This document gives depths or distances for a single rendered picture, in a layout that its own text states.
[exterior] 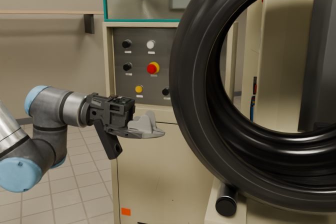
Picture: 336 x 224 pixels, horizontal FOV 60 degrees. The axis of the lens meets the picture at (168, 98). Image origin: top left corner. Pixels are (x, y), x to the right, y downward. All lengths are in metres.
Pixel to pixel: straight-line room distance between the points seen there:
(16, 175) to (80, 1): 3.34
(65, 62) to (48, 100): 3.14
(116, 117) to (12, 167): 0.25
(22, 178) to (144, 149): 0.73
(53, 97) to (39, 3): 3.13
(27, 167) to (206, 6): 0.50
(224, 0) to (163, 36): 0.75
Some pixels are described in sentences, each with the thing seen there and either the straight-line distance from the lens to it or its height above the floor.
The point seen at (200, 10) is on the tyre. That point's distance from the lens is 0.55.
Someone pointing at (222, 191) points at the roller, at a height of 0.92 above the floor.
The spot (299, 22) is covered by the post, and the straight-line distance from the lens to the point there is 0.92.
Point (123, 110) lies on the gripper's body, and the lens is 0.71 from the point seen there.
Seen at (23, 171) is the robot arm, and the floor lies 0.96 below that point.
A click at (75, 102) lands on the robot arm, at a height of 1.08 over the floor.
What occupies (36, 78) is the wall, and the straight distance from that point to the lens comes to 3.95.
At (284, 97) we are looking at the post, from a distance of 0.95.
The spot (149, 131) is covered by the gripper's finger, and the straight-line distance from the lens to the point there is 0.72.
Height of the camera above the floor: 1.28
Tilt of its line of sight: 15 degrees down
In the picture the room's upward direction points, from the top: straight up
